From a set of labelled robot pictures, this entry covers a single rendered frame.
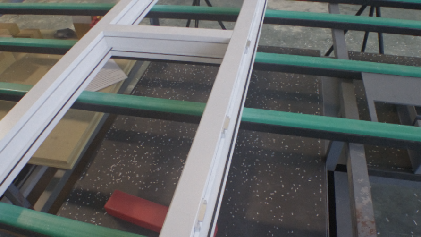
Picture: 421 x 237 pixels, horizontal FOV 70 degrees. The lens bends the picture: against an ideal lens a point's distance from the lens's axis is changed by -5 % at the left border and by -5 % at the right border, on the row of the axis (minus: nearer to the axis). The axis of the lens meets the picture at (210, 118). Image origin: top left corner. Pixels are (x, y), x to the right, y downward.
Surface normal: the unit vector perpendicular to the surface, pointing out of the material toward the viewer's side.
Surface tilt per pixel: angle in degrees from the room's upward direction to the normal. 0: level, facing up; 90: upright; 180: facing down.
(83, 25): 90
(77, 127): 0
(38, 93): 0
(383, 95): 0
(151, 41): 90
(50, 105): 90
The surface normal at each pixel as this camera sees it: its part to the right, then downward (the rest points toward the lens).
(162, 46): -0.22, 0.68
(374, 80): -0.05, -0.73
